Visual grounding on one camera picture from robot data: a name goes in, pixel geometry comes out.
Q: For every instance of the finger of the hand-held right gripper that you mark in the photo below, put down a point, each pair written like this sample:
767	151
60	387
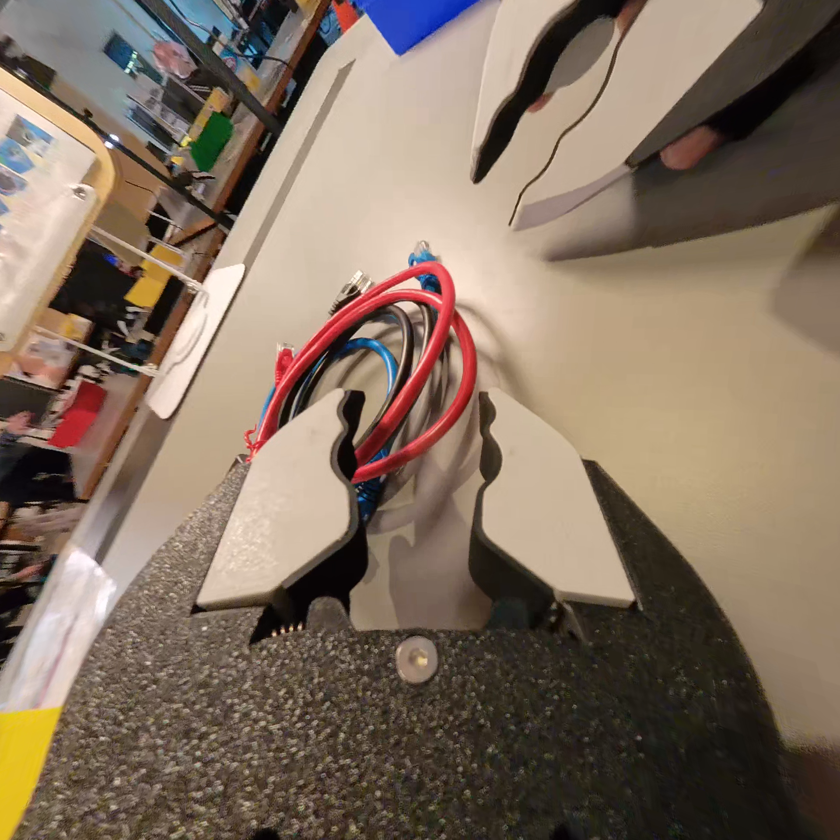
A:
508	59
656	85

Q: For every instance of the person's right hand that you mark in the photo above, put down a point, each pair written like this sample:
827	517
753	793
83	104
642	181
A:
689	148

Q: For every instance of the green plastic bin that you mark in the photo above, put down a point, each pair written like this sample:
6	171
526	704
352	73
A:
211	141

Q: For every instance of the laminated paper sheet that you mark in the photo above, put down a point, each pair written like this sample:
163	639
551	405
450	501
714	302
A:
65	623

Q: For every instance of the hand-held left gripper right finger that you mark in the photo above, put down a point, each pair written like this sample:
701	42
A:
551	525

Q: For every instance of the blue board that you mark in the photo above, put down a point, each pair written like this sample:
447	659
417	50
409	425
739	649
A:
420	23

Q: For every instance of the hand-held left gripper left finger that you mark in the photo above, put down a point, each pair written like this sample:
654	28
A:
289	512

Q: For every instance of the red plastic bin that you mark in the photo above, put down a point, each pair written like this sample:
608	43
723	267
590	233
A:
79	413

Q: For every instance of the yellow plastic bin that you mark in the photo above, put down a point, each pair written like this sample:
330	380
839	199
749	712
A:
23	768

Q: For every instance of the red twist tie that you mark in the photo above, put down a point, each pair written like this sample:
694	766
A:
251	443

